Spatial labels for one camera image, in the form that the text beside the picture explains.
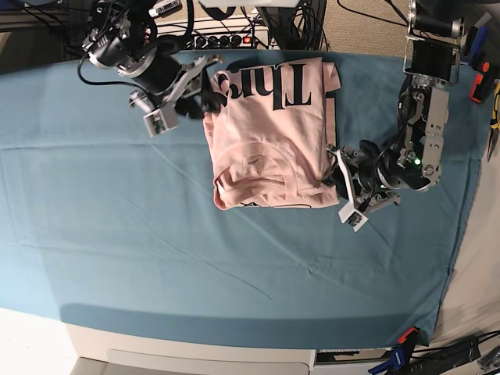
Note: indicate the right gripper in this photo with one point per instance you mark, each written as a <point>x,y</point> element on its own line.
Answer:
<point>156,72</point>

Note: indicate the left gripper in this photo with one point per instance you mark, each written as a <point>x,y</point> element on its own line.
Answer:
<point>371,193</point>

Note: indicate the pink T-shirt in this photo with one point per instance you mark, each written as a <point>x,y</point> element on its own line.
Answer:
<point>268,140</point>

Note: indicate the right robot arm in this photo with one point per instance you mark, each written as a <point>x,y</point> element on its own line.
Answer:
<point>123,36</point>

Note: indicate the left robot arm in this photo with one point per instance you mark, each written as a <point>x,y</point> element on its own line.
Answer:
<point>411,158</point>

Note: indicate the white power strip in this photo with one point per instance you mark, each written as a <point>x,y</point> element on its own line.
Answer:
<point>215,38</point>

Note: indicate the teal table cloth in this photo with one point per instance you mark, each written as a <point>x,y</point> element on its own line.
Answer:
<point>107,228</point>

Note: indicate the orange black clamp right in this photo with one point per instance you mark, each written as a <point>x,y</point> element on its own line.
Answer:
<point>483,83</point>

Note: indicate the blue clamp top right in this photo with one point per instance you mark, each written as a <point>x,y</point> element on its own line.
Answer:
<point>472,52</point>

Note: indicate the orange blue clamp bottom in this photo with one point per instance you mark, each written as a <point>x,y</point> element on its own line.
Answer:
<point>400,355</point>

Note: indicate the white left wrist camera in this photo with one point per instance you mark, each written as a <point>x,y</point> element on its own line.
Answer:
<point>349,213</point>

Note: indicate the yellow handled pliers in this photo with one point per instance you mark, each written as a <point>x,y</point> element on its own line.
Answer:
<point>494,123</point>

